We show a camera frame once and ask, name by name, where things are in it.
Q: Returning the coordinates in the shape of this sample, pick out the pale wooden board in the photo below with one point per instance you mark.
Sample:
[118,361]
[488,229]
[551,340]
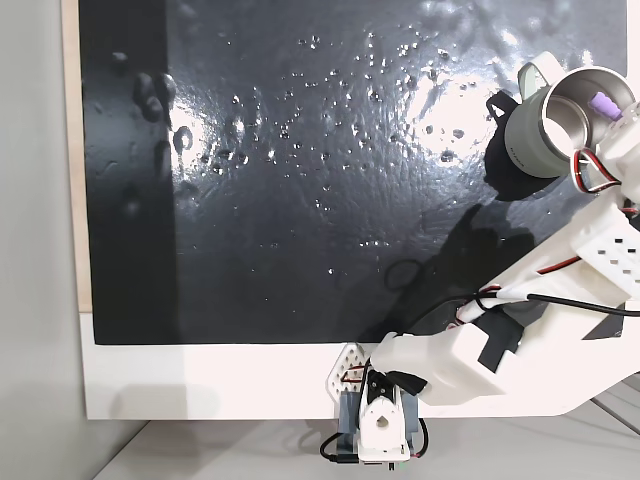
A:
[75,150]

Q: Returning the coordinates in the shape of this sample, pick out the grey-green metal cup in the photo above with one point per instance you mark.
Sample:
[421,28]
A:
[540,135]

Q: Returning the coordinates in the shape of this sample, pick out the black glossy table mat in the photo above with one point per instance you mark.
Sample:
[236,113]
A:
[300,200]

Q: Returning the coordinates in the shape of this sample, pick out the blue-grey table clamp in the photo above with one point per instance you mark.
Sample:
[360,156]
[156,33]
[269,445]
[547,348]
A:
[350,420]

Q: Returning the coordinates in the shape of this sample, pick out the purple pen grip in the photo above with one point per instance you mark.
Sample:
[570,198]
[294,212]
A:
[602,105]

